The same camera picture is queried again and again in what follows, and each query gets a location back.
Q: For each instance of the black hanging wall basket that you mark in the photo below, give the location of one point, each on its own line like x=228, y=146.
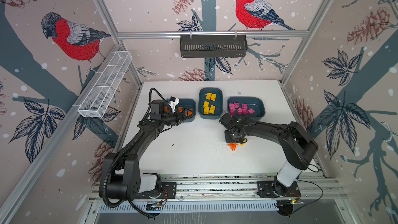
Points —
x=213, y=46

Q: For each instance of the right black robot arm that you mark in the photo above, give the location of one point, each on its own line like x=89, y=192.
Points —
x=298, y=146

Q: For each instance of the right teal bin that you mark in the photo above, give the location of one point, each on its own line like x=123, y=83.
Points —
x=251, y=106

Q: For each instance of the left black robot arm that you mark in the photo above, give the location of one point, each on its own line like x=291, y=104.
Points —
x=121, y=179

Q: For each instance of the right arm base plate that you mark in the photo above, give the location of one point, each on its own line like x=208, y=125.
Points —
x=273, y=190

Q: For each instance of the teal bin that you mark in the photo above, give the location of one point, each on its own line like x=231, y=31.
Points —
x=184, y=103
x=218, y=103
x=251, y=106

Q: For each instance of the orange fence lego piece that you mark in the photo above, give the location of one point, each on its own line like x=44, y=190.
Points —
x=233, y=146

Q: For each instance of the white wire mesh shelf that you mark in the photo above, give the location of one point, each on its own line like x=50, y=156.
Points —
x=101, y=94

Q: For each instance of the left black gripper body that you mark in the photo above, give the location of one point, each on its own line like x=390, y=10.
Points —
x=173, y=118

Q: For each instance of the pink lego pair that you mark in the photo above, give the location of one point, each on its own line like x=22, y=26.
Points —
x=245, y=110

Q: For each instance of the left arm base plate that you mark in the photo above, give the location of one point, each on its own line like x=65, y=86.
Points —
x=167, y=191

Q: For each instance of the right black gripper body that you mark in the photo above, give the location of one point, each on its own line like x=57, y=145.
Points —
x=229, y=137

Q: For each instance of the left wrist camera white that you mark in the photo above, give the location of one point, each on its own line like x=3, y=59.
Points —
x=173, y=102

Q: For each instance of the left teal bin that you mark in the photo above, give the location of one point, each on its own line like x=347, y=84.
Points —
x=184, y=103

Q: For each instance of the middle teal bin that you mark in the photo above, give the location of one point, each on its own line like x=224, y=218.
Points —
x=218, y=103

